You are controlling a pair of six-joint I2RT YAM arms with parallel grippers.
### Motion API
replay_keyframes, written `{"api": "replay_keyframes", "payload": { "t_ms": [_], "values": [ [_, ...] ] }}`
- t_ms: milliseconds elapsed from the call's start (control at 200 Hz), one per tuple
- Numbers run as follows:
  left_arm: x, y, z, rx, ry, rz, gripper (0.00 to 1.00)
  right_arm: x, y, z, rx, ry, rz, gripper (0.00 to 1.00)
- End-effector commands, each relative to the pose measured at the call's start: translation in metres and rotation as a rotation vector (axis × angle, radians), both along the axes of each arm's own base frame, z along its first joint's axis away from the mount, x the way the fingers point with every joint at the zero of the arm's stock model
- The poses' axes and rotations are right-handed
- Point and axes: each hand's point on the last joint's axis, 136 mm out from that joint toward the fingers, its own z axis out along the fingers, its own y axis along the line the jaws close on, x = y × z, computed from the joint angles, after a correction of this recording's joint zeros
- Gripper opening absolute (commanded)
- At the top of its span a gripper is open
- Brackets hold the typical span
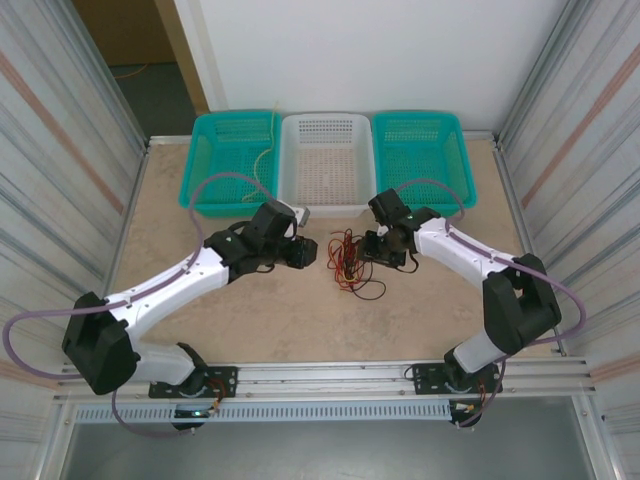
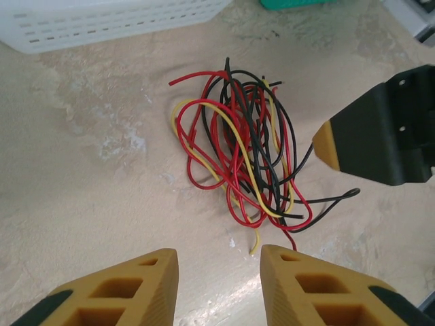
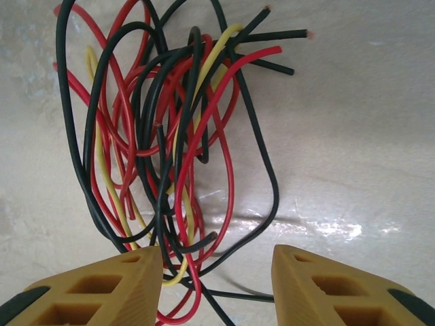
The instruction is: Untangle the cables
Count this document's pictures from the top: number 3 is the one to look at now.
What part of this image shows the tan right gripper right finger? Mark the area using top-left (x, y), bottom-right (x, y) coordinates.
top-left (272, 244), bottom-right (435, 326)

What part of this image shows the black cable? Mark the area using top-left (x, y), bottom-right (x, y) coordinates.
top-left (83, 22), bottom-right (295, 238)
top-left (134, 29), bottom-right (313, 204)
top-left (162, 0), bottom-right (281, 278)
top-left (190, 5), bottom-right (272, 89)
top-left (56, 0), bottom-right (131, 254)

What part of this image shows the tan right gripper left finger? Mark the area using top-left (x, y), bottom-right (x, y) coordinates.
top-left (0, 247), bottom-right (164, 326)

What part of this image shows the red cable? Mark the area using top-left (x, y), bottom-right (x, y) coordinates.
top-left (52, 60), bottom-right (137, 220)
top-left (53, 3), bottom-right (143, 218)
top-left (169, 67), bottom-right (241, 269)
top-left (155, 46), bottom-right (283, 323)

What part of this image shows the yellow cable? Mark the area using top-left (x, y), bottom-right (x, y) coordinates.
top-left (84, 46), bottom-right (154, 253)
top-left (162, 23), bottom-right (244, 287)

